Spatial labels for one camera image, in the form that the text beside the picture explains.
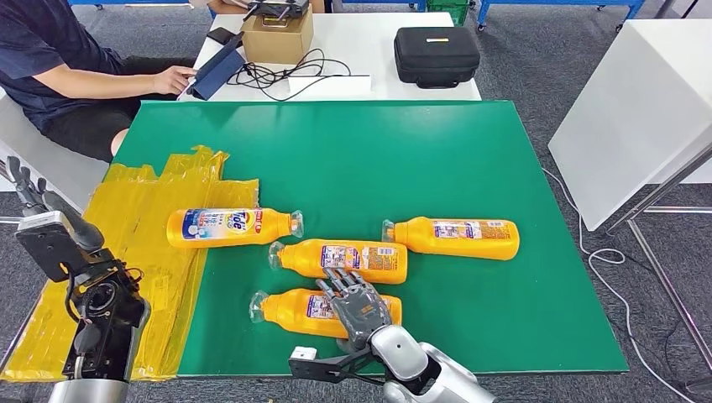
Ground blue tablet folio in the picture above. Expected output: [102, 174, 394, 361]
[186, 31, 247, 102]

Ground green table mat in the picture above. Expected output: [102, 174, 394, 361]
[108, 100, 630, 379]

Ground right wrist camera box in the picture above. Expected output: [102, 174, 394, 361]
[288, 346, 385, 386]

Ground yellow taped cardboard sheet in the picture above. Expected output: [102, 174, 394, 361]
[0, 145, 260, 384]

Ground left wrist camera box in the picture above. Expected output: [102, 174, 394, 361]
[14, 210, 90, 284]

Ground orange detergent bottle clear cap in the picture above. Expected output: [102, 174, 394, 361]
[381, 216, 521, 262]
[165, 207, 306, 249]
[249, 288, 403, 340]
[268, 238, 409, 285]

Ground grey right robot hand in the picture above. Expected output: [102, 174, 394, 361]
[316, 268, 393, 353]

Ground black remote controller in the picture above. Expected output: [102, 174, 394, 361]
[242, 0, 311, 22]

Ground black zip carrying case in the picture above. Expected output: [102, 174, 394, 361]
[393, 26, 482, 90]

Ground person behind white table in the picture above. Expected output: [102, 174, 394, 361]
[189, 0, 251, 16]

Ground green plastic crate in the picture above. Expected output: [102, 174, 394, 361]
[425, 0, 470, 27]

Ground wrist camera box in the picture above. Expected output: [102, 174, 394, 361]
[288, 346, 385, 386]
[14, 210, 90, 284]

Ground white bench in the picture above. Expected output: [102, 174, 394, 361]
[0, 88, 111, 223]

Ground white side table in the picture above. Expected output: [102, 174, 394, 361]
[547, 19, 712, 373]

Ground white floor cable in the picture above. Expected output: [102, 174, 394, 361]
[542, 166, 696, 403]

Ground brown cardboard box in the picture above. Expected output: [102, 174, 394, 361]
[240, 8, 314, 65]

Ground seated person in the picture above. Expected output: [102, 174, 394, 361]
[0, 0, 198, 164]

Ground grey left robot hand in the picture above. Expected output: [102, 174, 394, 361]
[4, 156, 106, 254]

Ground black cable tangle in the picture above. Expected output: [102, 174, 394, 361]
[226, 48, 371, 103]

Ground black phone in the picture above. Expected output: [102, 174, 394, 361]
[206, 27, 238, 47]

